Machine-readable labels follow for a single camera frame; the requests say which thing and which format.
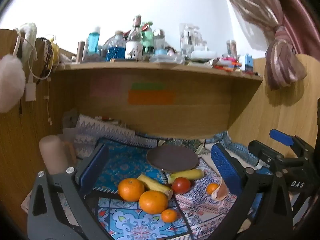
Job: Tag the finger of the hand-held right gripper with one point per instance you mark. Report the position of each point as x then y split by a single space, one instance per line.
280 135
262 151

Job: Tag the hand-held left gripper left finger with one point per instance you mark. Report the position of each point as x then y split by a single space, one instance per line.
96 166

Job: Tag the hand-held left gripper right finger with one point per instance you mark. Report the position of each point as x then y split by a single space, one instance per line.
225 165

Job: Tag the small orange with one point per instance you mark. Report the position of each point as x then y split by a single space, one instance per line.
212 188
169 216

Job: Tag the yellow banana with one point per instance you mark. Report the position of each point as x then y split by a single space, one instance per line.
153 184
190 174

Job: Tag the large orange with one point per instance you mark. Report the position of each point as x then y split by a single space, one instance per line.
153 202
130 190

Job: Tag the red tomato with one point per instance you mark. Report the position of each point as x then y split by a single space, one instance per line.
181 185

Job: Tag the dark brown round plate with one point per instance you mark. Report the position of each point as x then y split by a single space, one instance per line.
172 158

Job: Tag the peach plastic wrapper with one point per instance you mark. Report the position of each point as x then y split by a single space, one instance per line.
222 192

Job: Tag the zigzag patterned rolled cloth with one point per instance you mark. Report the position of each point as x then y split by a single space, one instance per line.
110 132

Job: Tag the pale pink cup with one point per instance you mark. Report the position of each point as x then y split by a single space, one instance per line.
53 155

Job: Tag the red white small packet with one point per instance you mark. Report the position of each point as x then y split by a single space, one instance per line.
106 118

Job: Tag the wooden shelf unit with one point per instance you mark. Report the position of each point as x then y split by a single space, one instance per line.
175 120

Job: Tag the blue patterned cloth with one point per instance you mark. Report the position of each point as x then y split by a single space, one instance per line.
130 226

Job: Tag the pink curtain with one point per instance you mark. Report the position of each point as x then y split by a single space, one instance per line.
282 62

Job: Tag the white paper sheet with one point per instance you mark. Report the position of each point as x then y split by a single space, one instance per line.
26 202

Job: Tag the pink sticky note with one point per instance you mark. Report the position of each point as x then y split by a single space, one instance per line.
106 87

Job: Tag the blue box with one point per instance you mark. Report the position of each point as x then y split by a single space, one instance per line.
247 62

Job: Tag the orange sticky note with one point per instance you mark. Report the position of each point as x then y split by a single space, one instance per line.
151 97

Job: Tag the pile of red pink packets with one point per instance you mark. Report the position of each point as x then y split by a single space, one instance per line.
227 63

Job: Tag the green sticky note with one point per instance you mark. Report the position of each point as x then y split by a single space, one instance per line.
148 86

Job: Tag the white charger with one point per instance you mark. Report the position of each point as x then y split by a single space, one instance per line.
30 92

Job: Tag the white oval dish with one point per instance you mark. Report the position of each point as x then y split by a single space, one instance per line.
203 54

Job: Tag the brown cylinder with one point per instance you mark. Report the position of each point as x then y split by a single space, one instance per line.
80 52

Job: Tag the round blue liquid bottle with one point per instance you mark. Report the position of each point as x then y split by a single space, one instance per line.
115 50

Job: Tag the white fluffy earmuff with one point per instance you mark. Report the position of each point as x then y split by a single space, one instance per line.
10 85

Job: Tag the yellow hanging item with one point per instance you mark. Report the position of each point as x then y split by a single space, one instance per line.
56 53

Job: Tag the clear flat box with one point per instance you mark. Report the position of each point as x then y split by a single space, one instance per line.
166 59

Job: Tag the tall blue liquid bottle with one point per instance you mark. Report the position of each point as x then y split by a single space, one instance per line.
93 41

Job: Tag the clear glass bottle white label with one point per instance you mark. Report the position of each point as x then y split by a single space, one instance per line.
133 45

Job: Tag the clear plastic container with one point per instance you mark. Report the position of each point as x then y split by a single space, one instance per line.
188 40

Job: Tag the clear bottle silver cap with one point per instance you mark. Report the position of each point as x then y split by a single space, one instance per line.
159 40

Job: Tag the white fluffy headband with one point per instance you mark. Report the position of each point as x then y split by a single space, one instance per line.
30 33

